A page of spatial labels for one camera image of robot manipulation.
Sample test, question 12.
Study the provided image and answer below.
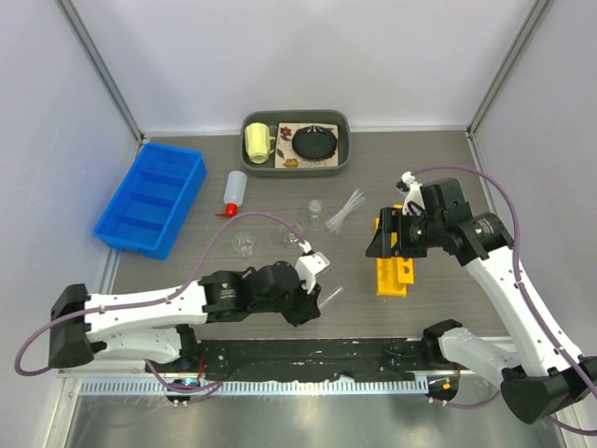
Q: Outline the blue divided plastic bin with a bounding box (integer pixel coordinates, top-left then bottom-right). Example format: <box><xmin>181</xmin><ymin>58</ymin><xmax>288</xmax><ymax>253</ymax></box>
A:
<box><xmin>93</xmin><ymin>143</ymin><xmax>207</xmax><ymax>260</ymax></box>

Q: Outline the yellow test tube rack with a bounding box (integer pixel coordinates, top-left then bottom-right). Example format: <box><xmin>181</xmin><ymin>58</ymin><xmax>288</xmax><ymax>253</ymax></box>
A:
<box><xmin>374</xmin><ymin>203</ymin><xmax>417</xmax><ymax>298</ymax></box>

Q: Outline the tiny glass beaker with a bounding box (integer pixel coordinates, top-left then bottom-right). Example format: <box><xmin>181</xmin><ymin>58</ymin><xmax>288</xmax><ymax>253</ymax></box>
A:
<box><xmin>232</xmin><ymin>232</ymin><xmax>256</xmax><ymax>258</ymax></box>

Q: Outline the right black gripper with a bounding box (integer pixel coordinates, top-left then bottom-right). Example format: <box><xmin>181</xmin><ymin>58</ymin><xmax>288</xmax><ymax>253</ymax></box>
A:
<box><xmin>366</xmin><ymin>206</ymin><xmax>445</xmax><ymax>258</ymax></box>

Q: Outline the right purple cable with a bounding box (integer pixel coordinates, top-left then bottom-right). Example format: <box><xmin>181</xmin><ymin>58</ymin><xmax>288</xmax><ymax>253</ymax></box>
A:
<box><xmin>410</xmin><ymin>165</ymin><xmax>597</xmax><ymax>436</ymax></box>

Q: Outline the white wash bottle red cap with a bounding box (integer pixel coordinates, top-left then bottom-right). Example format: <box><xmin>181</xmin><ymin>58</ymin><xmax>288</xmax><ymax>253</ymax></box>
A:
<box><xmin>217</xmin><ymin>171</ymin><xmax>247</xmax><ymax>217</ymax></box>

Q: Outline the small glass erlenmeyer flask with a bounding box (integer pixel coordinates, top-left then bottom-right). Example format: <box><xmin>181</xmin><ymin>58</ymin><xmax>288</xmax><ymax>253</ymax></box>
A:
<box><xmin>308</xmin><ymin>200</ymin><xmax>323</xmax><ymax>228</ymax></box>

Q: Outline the bundle of plastic pipettes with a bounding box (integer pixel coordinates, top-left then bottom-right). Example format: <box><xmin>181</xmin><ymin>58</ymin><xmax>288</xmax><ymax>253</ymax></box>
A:
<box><xmin>326</xmin><ymin>189</ymin><xmax>366</xmax><ymax>234</ymax></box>

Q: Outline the black round dish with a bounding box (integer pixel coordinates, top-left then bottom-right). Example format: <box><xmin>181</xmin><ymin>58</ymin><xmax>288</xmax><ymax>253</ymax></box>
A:
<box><xmin>292</xmin><ymin>125</ymin><xmax>338</xmax><ymax>161</ymax></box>

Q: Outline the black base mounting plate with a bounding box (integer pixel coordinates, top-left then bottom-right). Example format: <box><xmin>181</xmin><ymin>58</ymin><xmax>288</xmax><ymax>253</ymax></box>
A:
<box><xmin>154</xmin><ymin>338</ymin><xmax>455</xmax><ymax>383</ymax></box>

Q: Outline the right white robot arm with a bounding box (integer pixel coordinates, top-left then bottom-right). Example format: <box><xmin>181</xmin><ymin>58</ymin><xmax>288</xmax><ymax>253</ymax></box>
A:
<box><xmin>366</xmin><ymin>172</ymin><xmax>596</xmax><ymax>424</ymax></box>

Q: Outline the floral coaster card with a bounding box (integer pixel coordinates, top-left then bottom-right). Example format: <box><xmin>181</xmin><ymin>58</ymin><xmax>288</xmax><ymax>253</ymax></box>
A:
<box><xmin>274</xmin><ymin>122</ymin><xmax>340</xmax><ymax>169</ymax></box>

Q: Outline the grey-green plastic tray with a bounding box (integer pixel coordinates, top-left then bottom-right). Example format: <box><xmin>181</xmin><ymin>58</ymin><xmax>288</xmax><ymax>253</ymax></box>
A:
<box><xmin>238</xmin><ymin>109</ymin><xmax>350</xmax><ymax>177</ymax></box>

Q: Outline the pale yellow mug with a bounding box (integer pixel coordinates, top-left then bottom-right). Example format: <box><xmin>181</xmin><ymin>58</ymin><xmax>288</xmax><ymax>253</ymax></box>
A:
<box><xmin>244</xmin><ymin>122</ymin><xmax>274</xmax><ymax>164</ymax></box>

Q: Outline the small glass beaker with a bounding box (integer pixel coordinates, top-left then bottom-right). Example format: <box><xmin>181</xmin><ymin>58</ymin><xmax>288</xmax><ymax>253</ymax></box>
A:
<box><xmin>275</xmin><ymin>221</ymin><xmax>303</xmax><ymax>248</ymax></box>

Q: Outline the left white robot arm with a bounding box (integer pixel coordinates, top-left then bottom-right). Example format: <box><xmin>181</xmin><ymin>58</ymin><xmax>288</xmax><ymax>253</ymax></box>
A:
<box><xmin>49</xmin><ymin>253</ymin><xmax>330</xmax><ymax>372</ymax></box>

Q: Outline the white slotted cable duct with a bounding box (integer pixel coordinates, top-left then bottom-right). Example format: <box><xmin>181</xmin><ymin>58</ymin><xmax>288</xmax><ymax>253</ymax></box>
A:
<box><xmin>78</xmin><ymin>376</ymin><xmax>428</xmax><ymax>397</ymax></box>

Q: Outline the glass test tube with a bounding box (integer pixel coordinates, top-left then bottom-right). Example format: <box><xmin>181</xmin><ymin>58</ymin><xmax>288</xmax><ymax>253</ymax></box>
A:
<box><xmin>319</xmin><ymin>287</ymin><xmax>344</xmax><ymax>308</ymax></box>

